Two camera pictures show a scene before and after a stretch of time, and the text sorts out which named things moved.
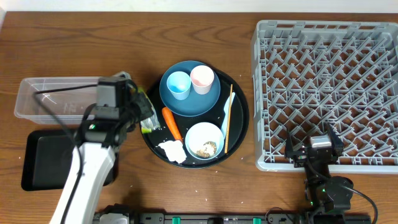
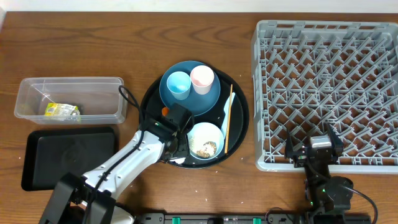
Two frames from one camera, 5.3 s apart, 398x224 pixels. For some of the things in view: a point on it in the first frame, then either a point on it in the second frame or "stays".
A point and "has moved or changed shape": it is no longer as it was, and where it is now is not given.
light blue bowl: [204, 140] stays
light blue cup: [178, 83] stays
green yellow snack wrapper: [152, 123] has moved or changed shape
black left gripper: [145, 104] to [184, 139]
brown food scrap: [201, 153] stays
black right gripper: [300, 158] stays
